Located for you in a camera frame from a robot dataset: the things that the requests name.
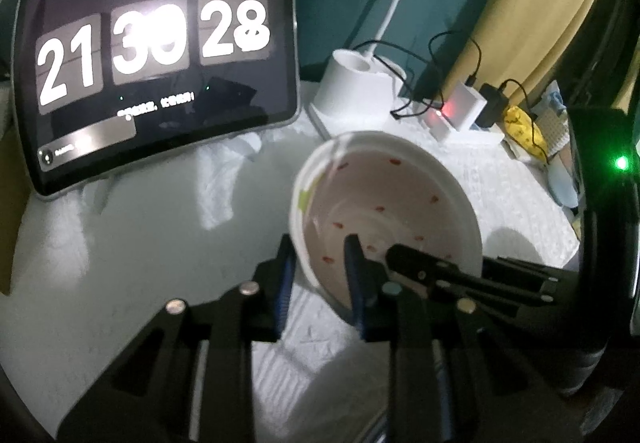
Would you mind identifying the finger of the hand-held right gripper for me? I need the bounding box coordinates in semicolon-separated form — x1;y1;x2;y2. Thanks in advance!
481;255;583;294
386;244;556;309

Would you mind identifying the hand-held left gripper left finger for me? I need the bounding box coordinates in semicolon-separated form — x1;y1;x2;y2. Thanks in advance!
55;234;298;443

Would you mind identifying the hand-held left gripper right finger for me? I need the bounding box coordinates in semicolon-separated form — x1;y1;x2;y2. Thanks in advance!
344;234;581;443

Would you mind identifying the white bowl with red spots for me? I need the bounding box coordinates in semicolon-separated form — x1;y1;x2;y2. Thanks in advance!
289;132;483;324

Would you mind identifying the stack of pastel cups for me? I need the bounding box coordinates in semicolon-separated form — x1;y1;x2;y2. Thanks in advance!
547;143;582;210

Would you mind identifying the dotted paper card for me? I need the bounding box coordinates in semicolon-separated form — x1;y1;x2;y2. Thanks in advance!
542;105;569;158

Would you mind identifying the yellow packet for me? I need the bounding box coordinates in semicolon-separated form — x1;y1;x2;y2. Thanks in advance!
502;105;549;164

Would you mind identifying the white tablecloth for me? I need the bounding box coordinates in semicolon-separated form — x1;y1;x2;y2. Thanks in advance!
0;78;584;443

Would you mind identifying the white charger block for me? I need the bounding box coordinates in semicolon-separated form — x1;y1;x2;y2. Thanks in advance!
425;82;505;144

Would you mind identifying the black power adapter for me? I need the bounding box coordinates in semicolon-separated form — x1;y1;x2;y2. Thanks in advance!
475;83;511;128

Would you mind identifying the white lamp base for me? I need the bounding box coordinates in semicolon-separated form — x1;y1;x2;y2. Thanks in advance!
307;49;408;134

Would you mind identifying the tablet with clock display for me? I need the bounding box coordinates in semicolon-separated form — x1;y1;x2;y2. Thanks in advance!
11;0;302;196

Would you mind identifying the black adapter cable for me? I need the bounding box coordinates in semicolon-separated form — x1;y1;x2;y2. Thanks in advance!
500;79;549;160

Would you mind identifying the black lamp cable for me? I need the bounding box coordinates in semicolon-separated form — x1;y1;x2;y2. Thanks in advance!
350;40;442;120

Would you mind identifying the black charger cable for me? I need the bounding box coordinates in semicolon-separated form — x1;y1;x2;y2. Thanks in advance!
429;30;484;88

